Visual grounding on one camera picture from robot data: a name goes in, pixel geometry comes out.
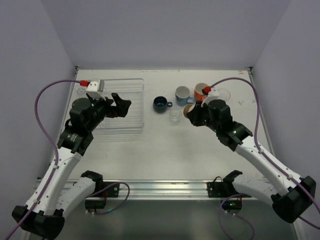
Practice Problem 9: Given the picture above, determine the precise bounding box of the beige bottomed cup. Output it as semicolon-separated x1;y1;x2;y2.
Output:
183;104;195;118

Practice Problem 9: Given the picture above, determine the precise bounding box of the orange mug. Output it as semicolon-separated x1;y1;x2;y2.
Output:
194;82;208;102

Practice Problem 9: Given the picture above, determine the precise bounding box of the light blue floral mug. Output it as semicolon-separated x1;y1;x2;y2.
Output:
175;86;196;107

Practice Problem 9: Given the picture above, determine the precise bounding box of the clear glass with sticker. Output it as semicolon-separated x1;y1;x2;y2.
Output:
217;88;231;102

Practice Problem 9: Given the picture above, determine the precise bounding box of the dark blue squat mug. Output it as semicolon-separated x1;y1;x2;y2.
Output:
152;96;173;114

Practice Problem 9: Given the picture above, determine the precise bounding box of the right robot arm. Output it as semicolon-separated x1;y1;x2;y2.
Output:
183;99;316;223

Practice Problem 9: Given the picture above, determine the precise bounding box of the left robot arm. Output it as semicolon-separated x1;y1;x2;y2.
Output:
12;93;132;240

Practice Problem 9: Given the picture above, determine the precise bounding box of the white wire dish rack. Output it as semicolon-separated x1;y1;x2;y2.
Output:
64;78;144;136

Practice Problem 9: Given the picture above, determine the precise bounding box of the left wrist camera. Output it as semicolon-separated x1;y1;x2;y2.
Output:
86;79;105;99

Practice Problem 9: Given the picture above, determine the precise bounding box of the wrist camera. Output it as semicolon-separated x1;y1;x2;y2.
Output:
86;79;105;99
201;86;220;108

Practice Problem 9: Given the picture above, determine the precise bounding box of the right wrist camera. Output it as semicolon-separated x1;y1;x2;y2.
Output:
201;86;220;108

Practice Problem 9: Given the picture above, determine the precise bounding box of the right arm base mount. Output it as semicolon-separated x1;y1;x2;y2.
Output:
206;170;250;213

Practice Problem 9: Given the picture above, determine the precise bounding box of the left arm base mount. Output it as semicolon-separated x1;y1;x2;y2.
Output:
84;181;120;213

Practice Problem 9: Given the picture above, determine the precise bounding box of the aluminium mounting rail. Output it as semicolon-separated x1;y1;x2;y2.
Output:
32;178;276;201

